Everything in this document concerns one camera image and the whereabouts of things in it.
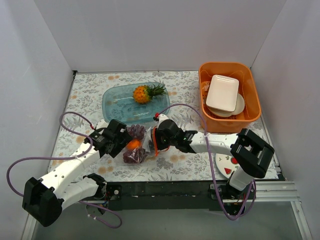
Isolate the orange plastic basket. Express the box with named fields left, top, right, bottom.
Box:
left=198, top=61, right=262, bottom=133

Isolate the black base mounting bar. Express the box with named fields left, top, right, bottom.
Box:
left=84, top=179, right=248, bottom=217

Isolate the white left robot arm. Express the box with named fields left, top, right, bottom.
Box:
left=22, top=119, right=132, bottom=227

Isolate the watermelon pattern round plate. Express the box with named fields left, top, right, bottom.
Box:
left=215, top=153, right=240, bottom=179

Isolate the clear zip top bag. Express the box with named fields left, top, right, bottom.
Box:
left=122, top=124, right=170, bottom=165

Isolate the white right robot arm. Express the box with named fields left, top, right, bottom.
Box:
left=149, top=115, right=275, bottom=199

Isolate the fake orange fruit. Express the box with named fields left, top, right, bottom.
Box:
left=126, top=139, right=141, bottom=150

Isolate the cream round plate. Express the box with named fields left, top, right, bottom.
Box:
left=207, top=93, right=245, bottom=118

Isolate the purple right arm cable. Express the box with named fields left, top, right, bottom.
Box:
left=156, top=103, right=257, bottom=221

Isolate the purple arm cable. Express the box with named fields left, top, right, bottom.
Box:
left=156, top=103, right=257, bottom=221
left=6, top=111, right=123, bottom=229

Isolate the white rectangular plate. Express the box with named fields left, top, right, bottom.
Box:
left=205, top=74, right=239, bottom=112

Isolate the aluminium frame rail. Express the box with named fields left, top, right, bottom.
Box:
left=249, top=181, right=313, bottom=240

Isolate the teal transparent plastic tray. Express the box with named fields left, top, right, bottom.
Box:
left=101, top=82, right=170, bottom=125

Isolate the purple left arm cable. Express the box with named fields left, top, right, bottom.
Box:
left=6, top=111, right=123, bottom=229

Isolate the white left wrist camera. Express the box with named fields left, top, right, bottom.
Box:
left=95, top=119, right=109, bottom=129

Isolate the fake pineapple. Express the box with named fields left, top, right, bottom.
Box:
left=132, top=84, right=168, bottom=104

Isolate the purple fake grape bunch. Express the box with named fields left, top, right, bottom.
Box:
left=122, top=124, right=146, bottom=165

